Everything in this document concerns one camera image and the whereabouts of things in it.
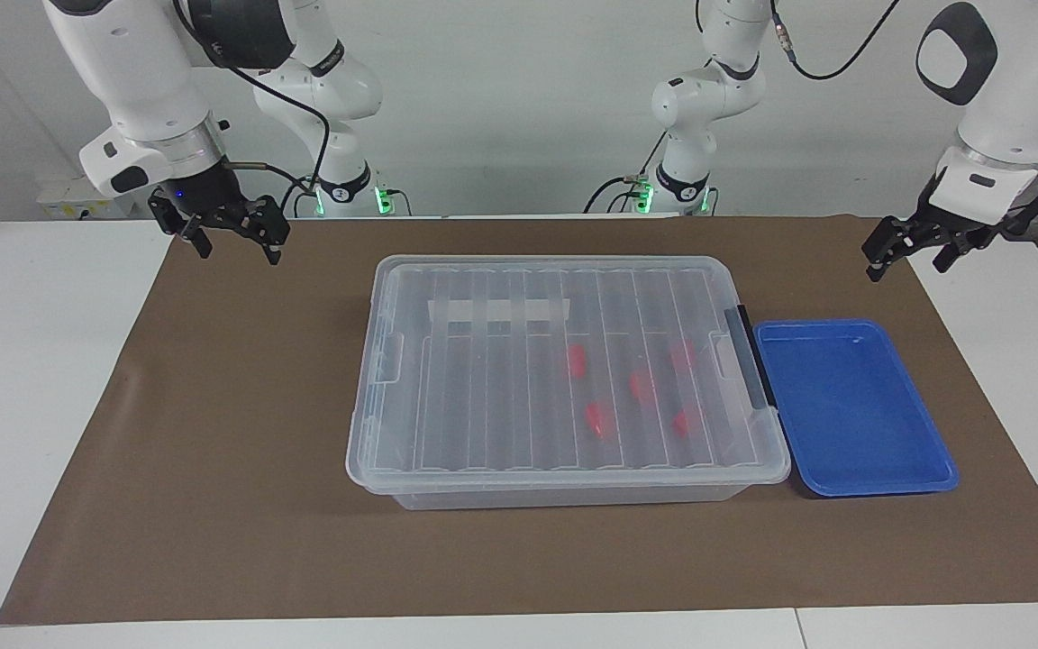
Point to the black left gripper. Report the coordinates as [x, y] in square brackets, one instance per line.
[942, 221]

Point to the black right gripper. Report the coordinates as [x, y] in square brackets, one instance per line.
[213, 203]

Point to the red block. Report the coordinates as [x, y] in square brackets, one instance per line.
[683, 354]
[641, 386]
[578, 361]
[684, 422]
[598, 419]

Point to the clear ribbed plastic lid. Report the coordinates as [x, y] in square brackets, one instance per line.
[501, 397]

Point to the blue plastic tray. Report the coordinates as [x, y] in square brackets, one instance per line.
[852, 415]

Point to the clear plastic storage box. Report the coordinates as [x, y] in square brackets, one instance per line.
[573, 498]

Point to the white power strip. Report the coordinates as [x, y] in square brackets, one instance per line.
[68, 205]

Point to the brown paper table mat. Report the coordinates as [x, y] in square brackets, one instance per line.
[213, 505]

